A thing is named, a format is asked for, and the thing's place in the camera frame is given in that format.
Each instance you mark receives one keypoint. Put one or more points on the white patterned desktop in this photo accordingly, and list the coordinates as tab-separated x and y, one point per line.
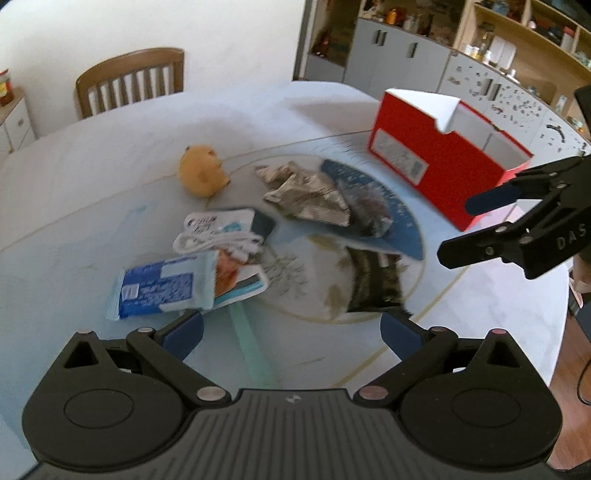
115	161

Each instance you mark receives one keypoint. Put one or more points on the red cardboard box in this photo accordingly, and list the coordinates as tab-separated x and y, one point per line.
438	147

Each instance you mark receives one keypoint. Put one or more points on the crumpled silver foil wrapper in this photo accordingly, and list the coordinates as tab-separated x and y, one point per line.
304	194

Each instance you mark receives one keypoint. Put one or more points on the grey door cabinet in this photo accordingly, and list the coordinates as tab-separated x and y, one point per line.
397	55

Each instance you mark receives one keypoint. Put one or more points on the black snack wrapper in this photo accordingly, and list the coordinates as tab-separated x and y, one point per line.
376	281

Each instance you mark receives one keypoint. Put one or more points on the small white side cabinet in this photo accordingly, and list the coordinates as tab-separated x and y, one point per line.
18	124

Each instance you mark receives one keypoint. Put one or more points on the glass jar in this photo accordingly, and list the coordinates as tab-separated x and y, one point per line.
485	39

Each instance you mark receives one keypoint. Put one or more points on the wooden chair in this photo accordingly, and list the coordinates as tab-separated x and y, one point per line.
129	64

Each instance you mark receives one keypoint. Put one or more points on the white speckled cabinet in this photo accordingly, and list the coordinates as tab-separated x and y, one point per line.
508	97

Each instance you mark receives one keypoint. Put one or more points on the orange bottle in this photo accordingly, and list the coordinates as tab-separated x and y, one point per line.
392	16

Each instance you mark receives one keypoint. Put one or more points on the red-lidded jar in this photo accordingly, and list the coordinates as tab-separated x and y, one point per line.
5	87

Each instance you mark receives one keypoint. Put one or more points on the white and blue packet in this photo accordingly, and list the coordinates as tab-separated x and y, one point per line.
221	224

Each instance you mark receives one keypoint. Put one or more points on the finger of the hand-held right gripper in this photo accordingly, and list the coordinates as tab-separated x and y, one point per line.
489	199
471	251

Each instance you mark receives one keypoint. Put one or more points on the white container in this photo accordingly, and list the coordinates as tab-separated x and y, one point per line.
503	50

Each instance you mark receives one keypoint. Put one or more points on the yellow plush toy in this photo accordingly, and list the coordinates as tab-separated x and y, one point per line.
203	170

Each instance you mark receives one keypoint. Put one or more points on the tall open wooden shelf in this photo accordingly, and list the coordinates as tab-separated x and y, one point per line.
323	32

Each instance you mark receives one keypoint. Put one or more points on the person's right hand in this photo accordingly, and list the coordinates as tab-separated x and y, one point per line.
582	277

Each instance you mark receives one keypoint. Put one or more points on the dark clear plastic bag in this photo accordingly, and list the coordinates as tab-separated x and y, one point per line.
367	210

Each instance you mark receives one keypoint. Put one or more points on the blue tissue packet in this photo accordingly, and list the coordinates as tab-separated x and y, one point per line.
157	286

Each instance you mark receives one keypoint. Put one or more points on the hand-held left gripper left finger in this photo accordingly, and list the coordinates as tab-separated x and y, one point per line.
184	333

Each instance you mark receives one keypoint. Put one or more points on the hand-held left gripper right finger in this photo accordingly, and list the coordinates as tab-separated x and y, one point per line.
399	334

